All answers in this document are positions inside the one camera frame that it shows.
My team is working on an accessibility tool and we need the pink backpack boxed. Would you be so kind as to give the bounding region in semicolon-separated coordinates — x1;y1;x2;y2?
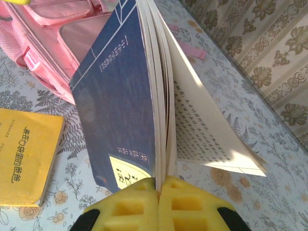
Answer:
0;0;207;106

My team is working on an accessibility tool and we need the floral table cover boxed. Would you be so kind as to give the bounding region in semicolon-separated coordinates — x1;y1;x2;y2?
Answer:
0;0;308;231

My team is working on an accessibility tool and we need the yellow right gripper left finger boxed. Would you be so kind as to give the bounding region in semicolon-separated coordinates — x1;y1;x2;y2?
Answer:
69;177;161;231

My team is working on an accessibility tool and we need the yellow paperback book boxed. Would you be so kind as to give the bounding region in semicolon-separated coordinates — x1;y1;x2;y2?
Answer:
0;107;66;208

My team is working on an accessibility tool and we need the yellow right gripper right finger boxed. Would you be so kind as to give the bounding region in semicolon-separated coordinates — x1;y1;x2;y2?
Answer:
158;175;252;231

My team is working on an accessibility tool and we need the dark blue book yellow label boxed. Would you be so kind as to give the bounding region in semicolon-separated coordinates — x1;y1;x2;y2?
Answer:
69;0;269;193

